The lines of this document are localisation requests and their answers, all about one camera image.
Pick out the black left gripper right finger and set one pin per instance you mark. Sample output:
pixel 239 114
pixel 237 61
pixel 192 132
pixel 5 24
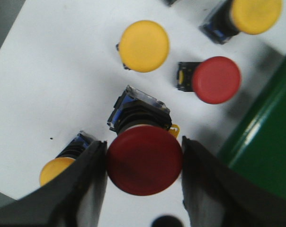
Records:
pixel 216 196

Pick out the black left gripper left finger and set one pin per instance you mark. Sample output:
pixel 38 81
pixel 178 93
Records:
pixel 73 199

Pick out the dark red mushroom button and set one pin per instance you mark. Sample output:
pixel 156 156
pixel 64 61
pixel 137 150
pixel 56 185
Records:
pixel 145 158

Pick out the yellow mushroom button lower left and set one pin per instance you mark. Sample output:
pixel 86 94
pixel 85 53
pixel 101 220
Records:
pixel 66 157

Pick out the yellow mushroom button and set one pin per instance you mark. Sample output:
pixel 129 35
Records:
pixel 231 17
pixel 66 157
pixel 144 46

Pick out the black round object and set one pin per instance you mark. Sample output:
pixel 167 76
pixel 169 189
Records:
pixel 167 221

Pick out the green conveyor belt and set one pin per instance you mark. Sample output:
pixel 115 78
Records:
pixel 256 149

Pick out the red mushroom button on table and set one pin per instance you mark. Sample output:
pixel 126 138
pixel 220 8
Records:
pixel 214 81

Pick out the yellow mushroom button centre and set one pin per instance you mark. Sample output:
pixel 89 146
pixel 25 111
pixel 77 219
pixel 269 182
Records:
pixel 144 46

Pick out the yellow mushroom button top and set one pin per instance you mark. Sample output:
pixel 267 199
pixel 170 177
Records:
pixel 231 17

